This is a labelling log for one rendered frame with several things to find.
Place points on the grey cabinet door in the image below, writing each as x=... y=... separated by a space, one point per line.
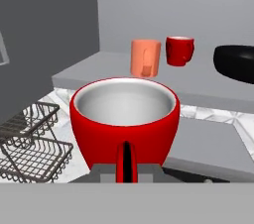
x=46 y=36
x=211 y=145

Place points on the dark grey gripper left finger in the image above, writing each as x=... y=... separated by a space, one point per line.
x=104 y=172

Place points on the small red mug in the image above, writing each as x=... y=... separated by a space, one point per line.
x=178 y=51

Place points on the large red cup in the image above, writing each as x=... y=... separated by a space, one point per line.
x=99 y=135

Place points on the open grey cabinet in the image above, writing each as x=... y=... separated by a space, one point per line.
x=198 y=10

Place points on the black bowl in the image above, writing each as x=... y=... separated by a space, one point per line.
x=236 y=62

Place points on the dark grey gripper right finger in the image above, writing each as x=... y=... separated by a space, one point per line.
x=150 y=172

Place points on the salmon orange cup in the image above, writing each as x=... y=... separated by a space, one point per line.
x=145 y=57

